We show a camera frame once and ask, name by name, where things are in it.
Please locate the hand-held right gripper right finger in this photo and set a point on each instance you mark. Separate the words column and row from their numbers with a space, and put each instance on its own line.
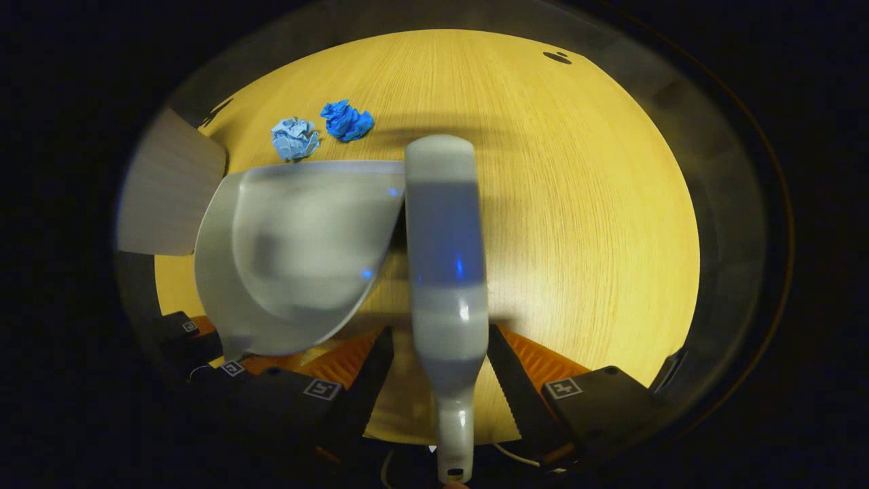
column 512, row 387

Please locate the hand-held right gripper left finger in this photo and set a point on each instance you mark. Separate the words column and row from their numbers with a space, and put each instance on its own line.
column 370, row 387

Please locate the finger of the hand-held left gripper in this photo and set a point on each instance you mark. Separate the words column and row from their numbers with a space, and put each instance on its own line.
column 180, row 339
column 224, row 377

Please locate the white dustpan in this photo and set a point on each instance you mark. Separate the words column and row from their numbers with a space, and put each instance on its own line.
column 299, row 238

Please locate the white garbage bin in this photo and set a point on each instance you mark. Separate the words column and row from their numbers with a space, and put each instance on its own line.
column 170, row 183

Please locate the small white broom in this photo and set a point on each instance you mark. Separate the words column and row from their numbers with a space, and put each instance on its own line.
column 445, row 238

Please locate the light blue paper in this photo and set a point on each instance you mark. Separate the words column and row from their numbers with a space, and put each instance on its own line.
column 295, row 139

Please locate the dark blue paper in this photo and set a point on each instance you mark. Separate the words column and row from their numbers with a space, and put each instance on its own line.
column 346, row 121

